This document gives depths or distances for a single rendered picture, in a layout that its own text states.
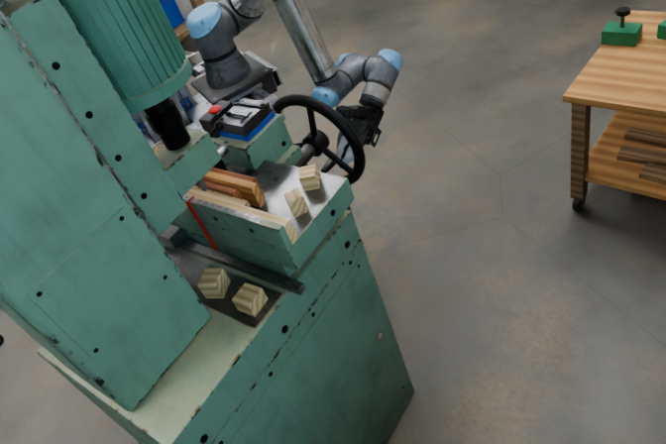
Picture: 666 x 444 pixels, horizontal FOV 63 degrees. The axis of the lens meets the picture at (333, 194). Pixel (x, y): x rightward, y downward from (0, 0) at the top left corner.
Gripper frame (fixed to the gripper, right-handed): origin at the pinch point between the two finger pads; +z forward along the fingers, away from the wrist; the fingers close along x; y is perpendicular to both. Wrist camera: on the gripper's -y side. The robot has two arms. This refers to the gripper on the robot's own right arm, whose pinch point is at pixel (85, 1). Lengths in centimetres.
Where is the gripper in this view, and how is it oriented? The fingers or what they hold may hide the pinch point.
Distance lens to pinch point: 123.1
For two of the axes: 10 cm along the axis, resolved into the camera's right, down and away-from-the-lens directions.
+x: 5.7, 0.1, 8.2
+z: 8.0, 2.1, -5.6
